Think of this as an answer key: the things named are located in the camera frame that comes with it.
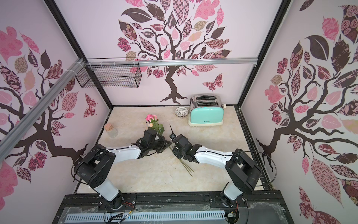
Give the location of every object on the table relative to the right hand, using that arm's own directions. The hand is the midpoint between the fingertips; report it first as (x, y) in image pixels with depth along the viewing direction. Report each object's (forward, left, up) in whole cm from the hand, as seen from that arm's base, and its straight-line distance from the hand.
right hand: (179, 144), depth 88 cm
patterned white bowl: (+34, -2, -5) cm, 34 cm away
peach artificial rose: (+12, +19, +5) cm, 23 cm away
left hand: (+1, +4, -1) cm, 4 cm away
